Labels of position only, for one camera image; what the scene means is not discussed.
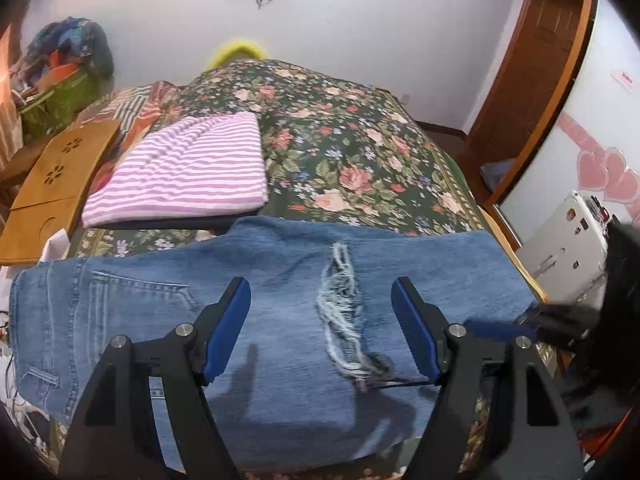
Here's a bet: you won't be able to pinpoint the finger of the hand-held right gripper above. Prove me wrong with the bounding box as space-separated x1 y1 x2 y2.
462 302 602 354

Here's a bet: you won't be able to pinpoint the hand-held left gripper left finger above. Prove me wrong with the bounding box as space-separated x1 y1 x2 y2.
59 276 252 480

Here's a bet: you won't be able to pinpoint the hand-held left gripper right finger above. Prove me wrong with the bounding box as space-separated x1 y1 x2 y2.
391 276 586 480

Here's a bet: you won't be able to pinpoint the blue denim pants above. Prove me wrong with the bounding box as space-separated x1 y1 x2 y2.
9 216 539 472

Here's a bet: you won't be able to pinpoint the white plastic case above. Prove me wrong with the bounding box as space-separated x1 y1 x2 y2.
516 190 614 307

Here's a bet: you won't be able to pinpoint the dark cloth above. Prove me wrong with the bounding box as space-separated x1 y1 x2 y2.
100 210 251 234

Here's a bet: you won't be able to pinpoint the pink heart stickers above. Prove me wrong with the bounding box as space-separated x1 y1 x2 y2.
556 111 640 207

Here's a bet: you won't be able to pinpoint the pink white striped cloth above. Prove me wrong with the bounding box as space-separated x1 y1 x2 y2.
81 111 270 229

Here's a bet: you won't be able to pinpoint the dark floral blanket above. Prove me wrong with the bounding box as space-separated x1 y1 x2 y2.
50 58 507 480

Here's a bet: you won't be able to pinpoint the wooden lap desk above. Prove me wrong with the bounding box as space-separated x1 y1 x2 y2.
0 119 121 266

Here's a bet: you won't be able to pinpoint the brown wooden door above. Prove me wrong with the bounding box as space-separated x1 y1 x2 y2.
467 0 599 207

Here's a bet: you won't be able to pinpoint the orange striped patchwork blanket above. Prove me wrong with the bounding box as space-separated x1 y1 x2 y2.
75 80 184 162

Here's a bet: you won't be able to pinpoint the wooden stool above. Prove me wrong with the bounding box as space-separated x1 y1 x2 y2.
0 139 47 187

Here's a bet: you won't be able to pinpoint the yellow foam hoop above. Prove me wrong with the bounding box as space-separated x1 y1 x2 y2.
207 37 269 71

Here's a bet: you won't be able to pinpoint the green storage bag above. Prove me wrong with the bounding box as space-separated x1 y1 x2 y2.
20 67 97 142

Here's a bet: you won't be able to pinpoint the pile of mixed clothes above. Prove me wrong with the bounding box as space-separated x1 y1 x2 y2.
14 17 115 92

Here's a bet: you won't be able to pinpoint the wooden bed frame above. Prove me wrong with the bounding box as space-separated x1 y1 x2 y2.
479 204 547 303

